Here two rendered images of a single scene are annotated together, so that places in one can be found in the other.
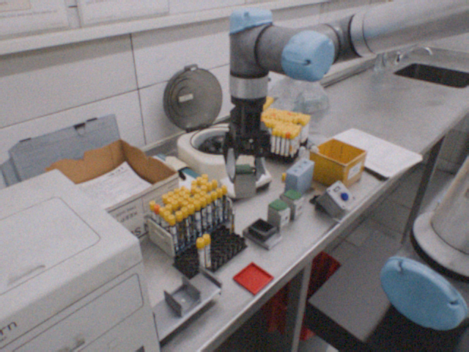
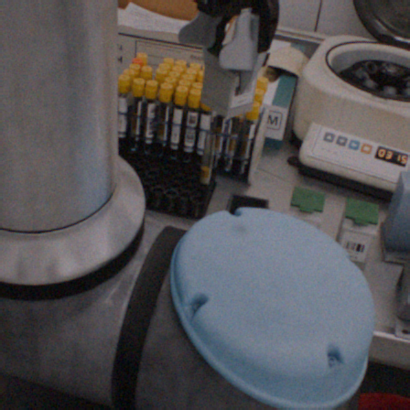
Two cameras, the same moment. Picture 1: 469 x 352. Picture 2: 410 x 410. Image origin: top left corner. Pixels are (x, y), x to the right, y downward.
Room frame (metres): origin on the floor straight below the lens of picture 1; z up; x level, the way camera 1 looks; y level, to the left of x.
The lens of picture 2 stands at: (0.25, -0.62, 1.42)
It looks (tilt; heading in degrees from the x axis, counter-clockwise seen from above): 36 degrees down; 54
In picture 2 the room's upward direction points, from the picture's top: 8 degrees clockwise
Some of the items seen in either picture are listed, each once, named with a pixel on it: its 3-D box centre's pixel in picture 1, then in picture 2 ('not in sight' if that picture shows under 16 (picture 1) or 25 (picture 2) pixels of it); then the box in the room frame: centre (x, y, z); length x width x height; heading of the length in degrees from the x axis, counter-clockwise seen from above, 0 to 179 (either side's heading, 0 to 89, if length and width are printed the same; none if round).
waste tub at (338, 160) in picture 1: (336, 163); not in sight; (1.00, -0.34, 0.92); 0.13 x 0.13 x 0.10; 43
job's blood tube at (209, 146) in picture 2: (232, 224); (206, 166); (0.70, 0.00, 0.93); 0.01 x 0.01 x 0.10; 46
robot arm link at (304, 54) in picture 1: (300, 51); not in sight; (0.61, -0.12, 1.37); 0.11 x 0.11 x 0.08; 43
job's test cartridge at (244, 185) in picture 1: (244, 181); (229, 80); (0.69, -0.03, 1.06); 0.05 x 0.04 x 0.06; 99
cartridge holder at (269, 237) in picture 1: (261, 231); (244, 220); (0.71, -0.08, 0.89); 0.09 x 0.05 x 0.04; 48
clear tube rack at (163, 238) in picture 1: (191, 219); (188, 130); (0.74, 0.10, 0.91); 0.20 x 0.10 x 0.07; 136
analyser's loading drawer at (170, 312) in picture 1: (174, 306); not in sight; (0.46, 0.11, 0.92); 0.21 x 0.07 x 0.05; 136
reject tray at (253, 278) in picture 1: (253, 277); not in sight; (0.57, -0.05, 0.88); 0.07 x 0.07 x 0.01; 46
